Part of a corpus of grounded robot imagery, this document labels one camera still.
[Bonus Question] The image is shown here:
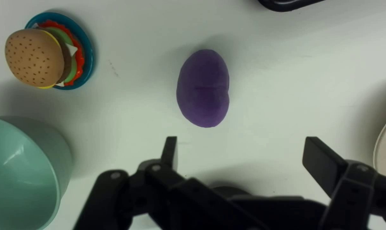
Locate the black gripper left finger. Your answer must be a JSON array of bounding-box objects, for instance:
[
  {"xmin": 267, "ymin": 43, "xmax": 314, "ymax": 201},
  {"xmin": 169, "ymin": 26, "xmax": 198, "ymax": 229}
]
[{"xmin": 72, "ymin": 136, "xmax": 272, "ymax": 230}]

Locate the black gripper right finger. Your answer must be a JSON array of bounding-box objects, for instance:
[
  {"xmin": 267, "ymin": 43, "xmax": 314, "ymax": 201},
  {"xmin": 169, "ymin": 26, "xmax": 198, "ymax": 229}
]
[{"xmin": 301, "ymin": 136, "xmax": 386, "ymax": 230}]

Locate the purple plush toy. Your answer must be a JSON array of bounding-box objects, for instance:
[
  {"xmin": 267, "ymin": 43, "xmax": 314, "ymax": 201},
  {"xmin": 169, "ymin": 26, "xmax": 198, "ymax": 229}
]
[{"xmin": 176, "ymin": 48, "xmax": 232, "ymax": 130}]

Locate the small teal plate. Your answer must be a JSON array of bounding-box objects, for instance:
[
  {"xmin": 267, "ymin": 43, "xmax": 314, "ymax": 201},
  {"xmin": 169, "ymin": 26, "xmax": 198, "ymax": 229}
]
[{"xmin": 24, "ymin": 11, "xmax": 97, "ymax": 93}]

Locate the toy burger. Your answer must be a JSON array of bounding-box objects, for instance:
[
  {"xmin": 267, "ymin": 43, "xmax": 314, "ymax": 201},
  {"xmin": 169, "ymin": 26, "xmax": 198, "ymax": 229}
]
[{"xmin": 4, "ymin": 26, "xmax": 82, "ymax": 91}]

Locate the mint green bowl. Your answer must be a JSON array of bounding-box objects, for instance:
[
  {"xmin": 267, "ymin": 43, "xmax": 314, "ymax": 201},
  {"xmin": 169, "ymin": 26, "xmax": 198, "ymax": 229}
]
[{"xmin": 0, "ymin": 114, "xmax": 74, "ymax": 230}]

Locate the black grill tray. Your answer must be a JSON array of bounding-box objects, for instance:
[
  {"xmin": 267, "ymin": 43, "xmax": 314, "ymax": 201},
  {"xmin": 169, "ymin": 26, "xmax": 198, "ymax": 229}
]
[{"xmin": 257, "ymin": 0, "xmax": 327, "ymax": 15}]

